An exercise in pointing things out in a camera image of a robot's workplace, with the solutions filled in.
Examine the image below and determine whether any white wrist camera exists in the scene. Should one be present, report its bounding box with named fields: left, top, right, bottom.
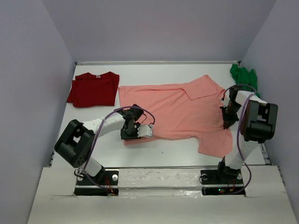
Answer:
left=220, top=93, right=230, bottom=108
left=137, top=124, right=154, bottom=138

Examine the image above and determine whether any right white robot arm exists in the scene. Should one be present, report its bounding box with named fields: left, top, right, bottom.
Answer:
left=215, top=84, right=278, bottom=183

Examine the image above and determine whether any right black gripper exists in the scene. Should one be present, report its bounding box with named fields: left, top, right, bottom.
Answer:
left=220, top=102, right=242, bottom=130

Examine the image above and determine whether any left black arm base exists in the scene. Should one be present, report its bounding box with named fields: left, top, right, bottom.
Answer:
left=74, top=169, right=119, bottom=196

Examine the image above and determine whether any crumpled green t-shirt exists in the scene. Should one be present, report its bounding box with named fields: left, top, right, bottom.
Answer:
left=230, top=64, right=260, bottom=97

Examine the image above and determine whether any white foam block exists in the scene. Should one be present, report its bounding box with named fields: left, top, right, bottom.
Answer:
left=118, top=168, right=202, bottom=189

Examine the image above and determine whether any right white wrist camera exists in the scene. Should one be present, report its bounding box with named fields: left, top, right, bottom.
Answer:
left=220, top=93, right=230, bottom=108

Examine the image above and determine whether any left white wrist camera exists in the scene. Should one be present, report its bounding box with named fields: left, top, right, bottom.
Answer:
left=137, top=124, right=154, bottom=138

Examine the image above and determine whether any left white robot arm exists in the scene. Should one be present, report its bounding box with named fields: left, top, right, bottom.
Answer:
left=54, top=104, right=144, bottom=184

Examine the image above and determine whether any aluminium rear table rail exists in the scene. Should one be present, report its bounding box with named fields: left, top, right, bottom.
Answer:
left=75, top=61, right=241, bottom=66

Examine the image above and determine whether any pink polo shirt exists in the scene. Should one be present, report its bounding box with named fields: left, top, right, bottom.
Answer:
left=119, top=75, right=233, bottom=158

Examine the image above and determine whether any folded red t-shirt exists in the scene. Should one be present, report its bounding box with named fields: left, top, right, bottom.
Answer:
left=66, top=72, right=120, bottom=108

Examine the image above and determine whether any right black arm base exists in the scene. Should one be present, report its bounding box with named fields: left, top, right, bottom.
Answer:
left=199, top=159, right=245, bottom=196

